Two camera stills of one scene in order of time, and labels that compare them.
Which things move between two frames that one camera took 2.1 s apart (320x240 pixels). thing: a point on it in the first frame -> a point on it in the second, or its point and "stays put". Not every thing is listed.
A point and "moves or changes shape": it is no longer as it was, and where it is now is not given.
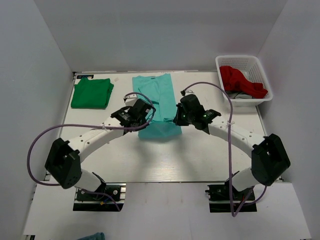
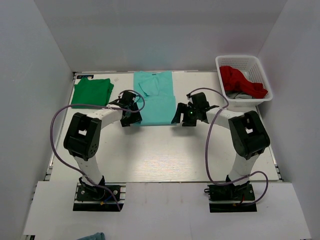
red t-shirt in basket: x=233 y=80 stays put
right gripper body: x=183 y=119 stays put
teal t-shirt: x=159 y=90 moves or changes shape
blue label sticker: x=79 y=76 stays put
